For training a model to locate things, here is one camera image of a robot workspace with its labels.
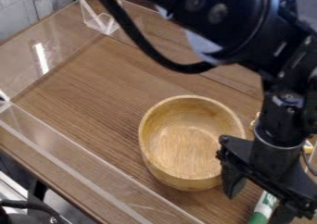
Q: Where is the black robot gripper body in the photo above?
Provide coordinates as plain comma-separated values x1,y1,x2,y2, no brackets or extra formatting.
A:
216,122,317,219

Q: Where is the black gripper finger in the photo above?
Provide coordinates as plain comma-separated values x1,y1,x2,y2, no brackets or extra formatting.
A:
268,203,297,224
222,164,246,199

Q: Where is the green Expo marker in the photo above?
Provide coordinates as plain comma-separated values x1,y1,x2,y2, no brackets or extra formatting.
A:
247,191,278,224

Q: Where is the brown wooden bowl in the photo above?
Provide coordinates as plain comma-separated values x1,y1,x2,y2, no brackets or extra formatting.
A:
139,95,244,192

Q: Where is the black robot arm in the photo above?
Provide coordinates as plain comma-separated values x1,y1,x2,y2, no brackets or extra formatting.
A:
100,0,317,224

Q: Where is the yellow blue fish toy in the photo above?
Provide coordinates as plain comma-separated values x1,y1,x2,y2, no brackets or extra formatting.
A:
248,113,314,155

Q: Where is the black table leg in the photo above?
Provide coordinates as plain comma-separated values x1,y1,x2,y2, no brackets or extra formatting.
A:
32,180,48,201

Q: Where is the black cable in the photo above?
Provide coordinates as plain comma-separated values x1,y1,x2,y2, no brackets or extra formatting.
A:
0,199,62,224

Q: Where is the clear acrylic corner bracket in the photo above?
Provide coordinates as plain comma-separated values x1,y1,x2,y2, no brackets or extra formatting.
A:
78,0,120,35

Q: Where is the clear acrylic tray wall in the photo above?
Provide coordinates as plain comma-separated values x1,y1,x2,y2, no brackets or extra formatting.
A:
0,0,317,224

